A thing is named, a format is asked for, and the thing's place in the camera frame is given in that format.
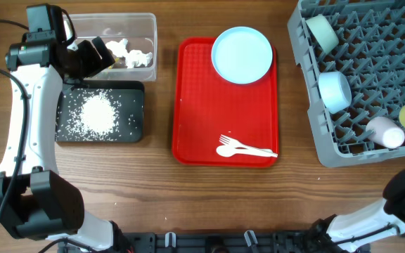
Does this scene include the white tissue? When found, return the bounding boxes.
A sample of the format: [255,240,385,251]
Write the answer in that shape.
[105,39,128,58]

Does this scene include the white napkin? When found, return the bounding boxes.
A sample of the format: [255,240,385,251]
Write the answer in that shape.
[124,50,153,68]

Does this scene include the light blue plate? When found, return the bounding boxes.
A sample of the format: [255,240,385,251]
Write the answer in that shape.
[211,27,273,85]

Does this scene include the white plastic fork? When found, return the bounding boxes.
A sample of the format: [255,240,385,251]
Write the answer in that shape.
[219,135,261,149]

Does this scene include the white plastic spoon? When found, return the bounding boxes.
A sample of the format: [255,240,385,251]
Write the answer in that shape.
[216,145,278,157]

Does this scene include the mint green bowl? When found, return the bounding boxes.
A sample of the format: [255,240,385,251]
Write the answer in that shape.
[306,15,339,54]

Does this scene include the light blue bowl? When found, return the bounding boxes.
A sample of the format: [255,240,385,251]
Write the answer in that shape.
[319,72,352,114]

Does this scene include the white plastic cup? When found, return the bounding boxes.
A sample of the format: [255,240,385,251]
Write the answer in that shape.
[366,117,405,149]

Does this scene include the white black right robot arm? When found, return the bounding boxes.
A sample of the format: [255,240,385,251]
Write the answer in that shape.
[306,169,405,252]

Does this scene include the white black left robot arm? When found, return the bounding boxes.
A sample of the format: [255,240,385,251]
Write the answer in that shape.
[0,4,129,252]

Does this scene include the grey dishwasher rack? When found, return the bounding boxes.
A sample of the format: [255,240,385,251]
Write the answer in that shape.
[287,1,405,167]

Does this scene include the clear plastic bin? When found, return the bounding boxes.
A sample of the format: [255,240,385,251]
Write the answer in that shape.
[64,13,158,82]

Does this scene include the black tray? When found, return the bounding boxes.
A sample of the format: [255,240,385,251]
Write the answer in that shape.
[54,80,146,143]

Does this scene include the pile of white rice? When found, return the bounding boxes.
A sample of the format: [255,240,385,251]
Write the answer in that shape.
[56,89,136,141]

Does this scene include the red serving tray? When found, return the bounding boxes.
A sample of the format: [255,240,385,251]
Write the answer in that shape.
[172,37,279,168]

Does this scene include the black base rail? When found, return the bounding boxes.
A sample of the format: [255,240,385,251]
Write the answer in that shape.
[57,230,371,253]

